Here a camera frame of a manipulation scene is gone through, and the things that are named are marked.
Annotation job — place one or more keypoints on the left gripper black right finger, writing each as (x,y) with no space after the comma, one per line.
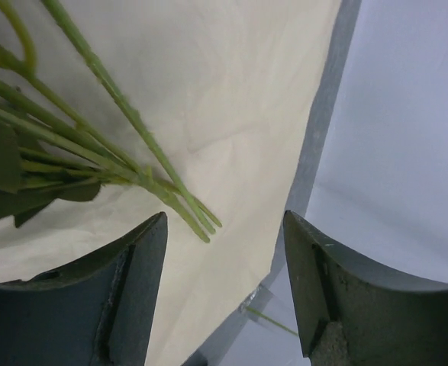
(352,310)

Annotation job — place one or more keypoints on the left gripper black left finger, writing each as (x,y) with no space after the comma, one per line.
(96,310)

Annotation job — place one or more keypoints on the artificial flower bunch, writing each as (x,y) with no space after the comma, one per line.
(49,152)

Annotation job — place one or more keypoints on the orange wrapping paper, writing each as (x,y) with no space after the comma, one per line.
(226,88)

